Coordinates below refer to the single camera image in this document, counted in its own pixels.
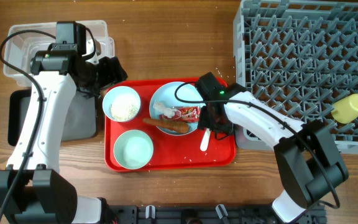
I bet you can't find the red snack wrapper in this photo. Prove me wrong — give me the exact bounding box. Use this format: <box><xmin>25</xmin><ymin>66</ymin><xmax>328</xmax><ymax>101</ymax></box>
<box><xmin>159</xmin><ymin>106</ymin><xmax>201</xmax><ymax>123</ymax></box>

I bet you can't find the white plastic spoon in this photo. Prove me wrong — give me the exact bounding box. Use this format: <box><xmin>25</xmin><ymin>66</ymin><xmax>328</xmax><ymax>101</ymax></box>
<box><xmin>200</xmin><ymin>128</ymin><xmax>211</xmax><ymax>152</ymax></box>

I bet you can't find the orange carrot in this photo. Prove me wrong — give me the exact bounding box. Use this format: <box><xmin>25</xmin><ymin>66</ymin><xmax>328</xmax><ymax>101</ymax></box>
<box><xmin>143</xmin><ymin>118</ymin><xmax>190</xmax><ymax>134</ymax></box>

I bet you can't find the blue bowl with rice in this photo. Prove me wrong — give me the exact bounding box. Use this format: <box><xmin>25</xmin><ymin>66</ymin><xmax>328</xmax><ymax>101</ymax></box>
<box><xmin>102</xmin><ymin>86</ymin><xmax>141</xmax><ymax>122</ymax></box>

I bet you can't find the light blue plate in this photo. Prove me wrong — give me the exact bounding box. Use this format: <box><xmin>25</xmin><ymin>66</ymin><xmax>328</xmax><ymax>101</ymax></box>
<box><xmin>149</xmin><ymin>82</ymin><xmax>205</xmax><ymax>136</ymax></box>

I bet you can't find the white tissue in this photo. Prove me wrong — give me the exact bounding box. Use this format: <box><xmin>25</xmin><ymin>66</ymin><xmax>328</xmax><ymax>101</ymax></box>
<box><xmin>153</xmin><ymin>102</ymin><xmax>175</xmax><ymax>118</ymax></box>

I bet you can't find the light green bowl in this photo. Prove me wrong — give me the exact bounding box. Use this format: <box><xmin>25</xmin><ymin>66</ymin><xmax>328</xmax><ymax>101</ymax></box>
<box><xmin>113</xmin><ymin>129</ymin><xmax>154</xmax><ymax>170</ymax></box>

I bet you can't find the yellow plastic cup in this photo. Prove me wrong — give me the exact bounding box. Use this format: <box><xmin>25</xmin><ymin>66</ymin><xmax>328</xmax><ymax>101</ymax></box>
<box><xmin>331</xmin><ymin>93</ymin><xmax>358</xmax><ymax>124</ymax></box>

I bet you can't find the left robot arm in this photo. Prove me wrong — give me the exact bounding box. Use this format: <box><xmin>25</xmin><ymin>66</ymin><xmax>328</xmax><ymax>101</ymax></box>
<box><xmin>0</xmin><ymin>21</ymin><xmax>127</xmax><ymax>223</ymax></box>

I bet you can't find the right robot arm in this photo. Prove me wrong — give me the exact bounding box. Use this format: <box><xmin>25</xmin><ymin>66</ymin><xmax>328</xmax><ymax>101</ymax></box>
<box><xmin>195</xmin><ymin>73</ymin><xmax>349</xmax><ymax>223</ymax></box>

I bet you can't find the grey dishwasher rack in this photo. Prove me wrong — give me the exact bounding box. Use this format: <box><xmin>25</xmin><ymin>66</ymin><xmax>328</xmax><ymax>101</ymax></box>
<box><xmin>233</xmin><ymin>1</ymin><xmax>358</xmax><ymax>154</ymax></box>

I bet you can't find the black plastic tray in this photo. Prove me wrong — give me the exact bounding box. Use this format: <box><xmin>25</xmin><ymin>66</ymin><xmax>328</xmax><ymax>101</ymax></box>
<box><xmin>7</xmin><ymin>89</ymin><xmax>97</xmax><ymax>146</ymax></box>

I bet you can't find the red serving tray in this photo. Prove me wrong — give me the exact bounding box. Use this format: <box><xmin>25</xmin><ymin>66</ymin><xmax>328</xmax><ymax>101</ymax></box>
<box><xmin>104</xmin><ymin>78</ymin><xmax>236</xmax><ymax>172</ymax></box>

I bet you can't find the clear plastic bin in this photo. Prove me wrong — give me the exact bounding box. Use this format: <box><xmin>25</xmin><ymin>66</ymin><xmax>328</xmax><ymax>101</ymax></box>
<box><xmin>4</xmin><ymin>20</ymin><xmax>115</xmax><ymax>73</ymax></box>

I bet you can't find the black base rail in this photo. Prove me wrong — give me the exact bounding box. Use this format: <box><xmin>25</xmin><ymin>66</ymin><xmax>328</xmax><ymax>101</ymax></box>
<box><xmin>104</xmin><ymin>203</ymin><xmax>328</xmax><ymax>224</ymax></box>

